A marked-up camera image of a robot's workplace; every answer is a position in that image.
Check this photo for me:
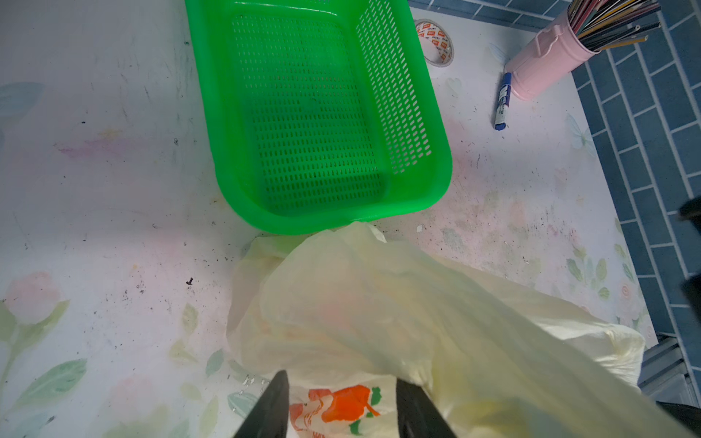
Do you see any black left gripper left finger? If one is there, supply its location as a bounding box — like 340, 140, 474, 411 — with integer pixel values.
234, 370, 290, 438

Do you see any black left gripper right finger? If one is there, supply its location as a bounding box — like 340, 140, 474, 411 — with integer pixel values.
396, 380, 456, 438

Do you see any yellowish plastic bag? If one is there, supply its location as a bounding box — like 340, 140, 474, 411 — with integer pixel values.
227, 224, 690, 437

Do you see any green plastic basket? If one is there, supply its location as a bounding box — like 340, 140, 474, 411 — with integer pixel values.
186, 1, 453, 235

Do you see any blue white marker pen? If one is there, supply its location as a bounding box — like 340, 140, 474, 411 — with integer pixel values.
494, 72, 512, 131

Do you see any tape roll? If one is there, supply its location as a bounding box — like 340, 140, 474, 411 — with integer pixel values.
414, 19, 455, 68

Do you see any pink pencil cup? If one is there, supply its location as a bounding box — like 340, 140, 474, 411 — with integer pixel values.
505, 11, 597, 100

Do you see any coloured pencils bunch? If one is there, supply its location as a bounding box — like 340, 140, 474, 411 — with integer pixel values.
567, 0, 662, 52

